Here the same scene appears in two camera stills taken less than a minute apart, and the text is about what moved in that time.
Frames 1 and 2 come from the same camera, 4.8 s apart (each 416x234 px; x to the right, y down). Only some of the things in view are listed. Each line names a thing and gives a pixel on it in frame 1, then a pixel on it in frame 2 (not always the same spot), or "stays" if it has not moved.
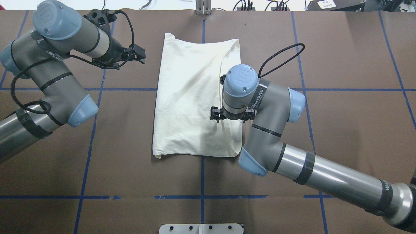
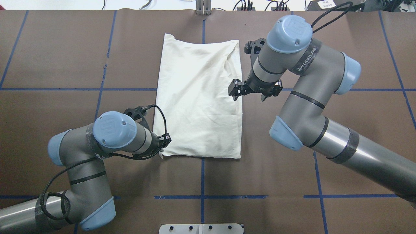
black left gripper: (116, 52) -> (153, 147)
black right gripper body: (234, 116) -> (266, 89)
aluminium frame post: (203, 7) stays
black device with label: (336, 5) stays
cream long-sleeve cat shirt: (188, 85) stays
